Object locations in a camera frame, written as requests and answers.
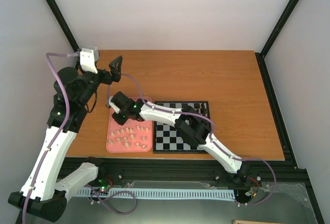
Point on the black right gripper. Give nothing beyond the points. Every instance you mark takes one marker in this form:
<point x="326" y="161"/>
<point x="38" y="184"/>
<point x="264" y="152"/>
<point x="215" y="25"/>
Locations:
<point x="119" y="121"/>

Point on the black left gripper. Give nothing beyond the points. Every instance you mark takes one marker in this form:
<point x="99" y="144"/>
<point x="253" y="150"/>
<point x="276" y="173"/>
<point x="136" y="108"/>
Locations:
<point x="116" y="72"/>

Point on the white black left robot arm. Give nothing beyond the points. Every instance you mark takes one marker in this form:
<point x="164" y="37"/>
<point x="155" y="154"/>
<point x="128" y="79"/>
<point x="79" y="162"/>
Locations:
<point x="43" y="195"/>

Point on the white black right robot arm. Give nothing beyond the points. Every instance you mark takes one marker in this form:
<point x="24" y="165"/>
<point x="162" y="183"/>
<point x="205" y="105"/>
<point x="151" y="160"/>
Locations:
<point x="191" y="126"/>

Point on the pink plastic tray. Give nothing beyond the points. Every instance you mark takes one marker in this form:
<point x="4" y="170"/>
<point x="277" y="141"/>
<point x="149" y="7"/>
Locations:
<point x="139" y="135"/>

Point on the black white chessboard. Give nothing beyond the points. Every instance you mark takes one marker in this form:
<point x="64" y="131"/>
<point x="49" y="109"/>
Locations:
<point x="166" y="137"/>

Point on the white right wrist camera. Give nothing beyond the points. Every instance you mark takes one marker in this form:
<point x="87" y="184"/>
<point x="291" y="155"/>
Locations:
<point x="110" y="104"/>

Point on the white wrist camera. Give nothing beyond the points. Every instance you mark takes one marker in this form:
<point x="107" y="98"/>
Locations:
<point x="88" y="57"/>
<point x="110" y="104"/>

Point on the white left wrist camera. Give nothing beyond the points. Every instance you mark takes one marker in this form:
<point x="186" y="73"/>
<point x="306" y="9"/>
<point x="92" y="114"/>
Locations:
<point x="88" y="57"/>

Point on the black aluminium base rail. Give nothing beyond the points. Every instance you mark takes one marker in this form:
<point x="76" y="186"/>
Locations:
<point x="122" y="171"/>

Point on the light blue slotted cable duct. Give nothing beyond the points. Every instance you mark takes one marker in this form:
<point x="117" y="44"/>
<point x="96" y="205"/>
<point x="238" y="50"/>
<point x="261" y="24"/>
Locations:
<point x="169" y="194"/>

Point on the black aluminium frame post left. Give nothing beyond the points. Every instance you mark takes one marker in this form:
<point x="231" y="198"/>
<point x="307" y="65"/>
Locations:
<point x="63" y="24"/>

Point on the black aluminium frame post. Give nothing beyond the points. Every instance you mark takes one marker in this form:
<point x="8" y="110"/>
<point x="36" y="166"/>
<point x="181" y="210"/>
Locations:
<point x="63" y="24"/>
<point x="278" y="27"/>

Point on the black side frame rail right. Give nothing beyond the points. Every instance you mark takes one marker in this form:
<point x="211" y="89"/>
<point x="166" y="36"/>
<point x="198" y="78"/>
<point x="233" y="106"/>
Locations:
<point x="276" y="112"/>

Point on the black aluminium frame post right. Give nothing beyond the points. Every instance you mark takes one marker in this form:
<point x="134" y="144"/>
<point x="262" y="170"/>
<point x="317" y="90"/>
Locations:
<point x="278" y="27"/>

